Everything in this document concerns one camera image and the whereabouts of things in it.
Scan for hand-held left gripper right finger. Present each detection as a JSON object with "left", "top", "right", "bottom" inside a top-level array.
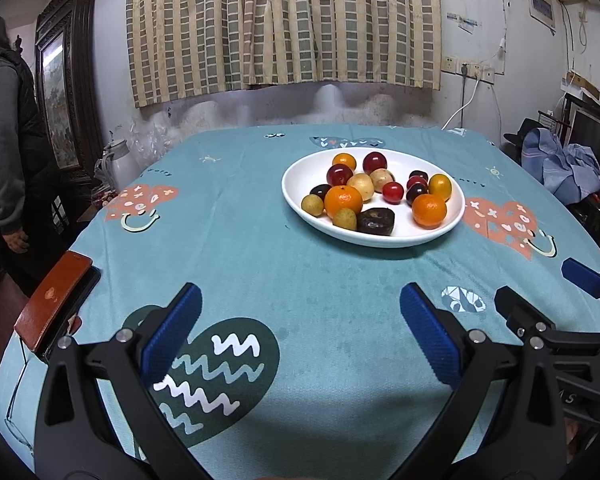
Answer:
[{"left": 380, "top": 282, "right": 566, "bottom": 480}]

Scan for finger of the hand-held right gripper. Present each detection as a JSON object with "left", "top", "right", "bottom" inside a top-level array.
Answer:
[
  {"left": 561, "top": 257, "right": 600, "bottom": 331},
  {"left": 494, "top": 286, "right": 600, "bottom": 349}
]

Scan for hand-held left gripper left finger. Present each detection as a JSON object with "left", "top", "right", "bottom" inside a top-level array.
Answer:
[{"left": 34, "top": 282, "right": 216, "bottom": 480}]

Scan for white oval plate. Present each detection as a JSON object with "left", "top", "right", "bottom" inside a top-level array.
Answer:
[{"left": 281, "top": 149, "right": 466, "bottom": 248}]

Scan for large dark purple fig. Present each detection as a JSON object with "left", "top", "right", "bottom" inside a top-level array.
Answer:
[{"left": 356, "top": 207, "right": 396, "bottom": 236}]

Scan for yellow-orange tangerine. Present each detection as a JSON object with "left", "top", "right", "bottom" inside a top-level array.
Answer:
[{"left": 428, "top": 173, "right": 453, "bottom": 202}]

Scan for large orange tangerine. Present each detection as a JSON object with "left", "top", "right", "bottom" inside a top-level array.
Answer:
[{"left": 324, "top": 185, "right": 364, "bottom": 215}]

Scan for brown pear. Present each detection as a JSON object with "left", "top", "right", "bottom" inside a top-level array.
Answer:
[{"left": 346, "top": 173, "right": 376, "bottom": 201}]

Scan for red apple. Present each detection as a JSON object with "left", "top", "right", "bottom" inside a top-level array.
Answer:
[{"left": 362, "top": 151, "right": 387, "bottom": 175}]

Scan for blue crumpled clothes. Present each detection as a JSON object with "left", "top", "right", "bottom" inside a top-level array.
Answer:
[{"left": 522, "top": 127, "right": 600, "bottom": 201}]

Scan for brown leather phone case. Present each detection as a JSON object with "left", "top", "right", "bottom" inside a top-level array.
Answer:
[{"left": 14, "top": 251, "right": 102, "bottom": 365}]

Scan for black monitor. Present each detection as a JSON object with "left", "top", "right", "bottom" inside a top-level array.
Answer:
[{"left": 570, "top": 100, "right": 600, "bottom": 171}]

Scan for black hat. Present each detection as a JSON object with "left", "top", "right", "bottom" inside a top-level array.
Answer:
[{"left": 504, "top": 118, "right": 543, "bottom": 161}]

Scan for white lidded jug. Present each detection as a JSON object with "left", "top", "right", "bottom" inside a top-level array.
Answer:
[{"left": 95, "top": 137, "right": 141, "bottom": 191}]

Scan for clear plastic bags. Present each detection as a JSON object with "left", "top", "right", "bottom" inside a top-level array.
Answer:
[{"left": 129, "top": 119, "right": 181, "bottom": 167}]

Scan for dark framed picture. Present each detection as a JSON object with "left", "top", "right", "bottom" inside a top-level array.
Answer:
[{"left": 34, "top": 0, "right": 106, "bottom": 186}]

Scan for checked beige curtain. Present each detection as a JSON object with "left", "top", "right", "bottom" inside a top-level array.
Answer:
[{"left": 126, "top": 0, "right": 442, "bottom": 109}]

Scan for white power cable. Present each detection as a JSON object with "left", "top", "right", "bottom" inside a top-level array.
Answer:
[{"left": 441, "top": 77, "right": 481, "bottom": 131}]

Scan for white wall frame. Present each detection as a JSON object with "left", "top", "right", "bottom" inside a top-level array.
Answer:
[{"left": 527, "top": 0, "right": 556, "bottom": 26}]

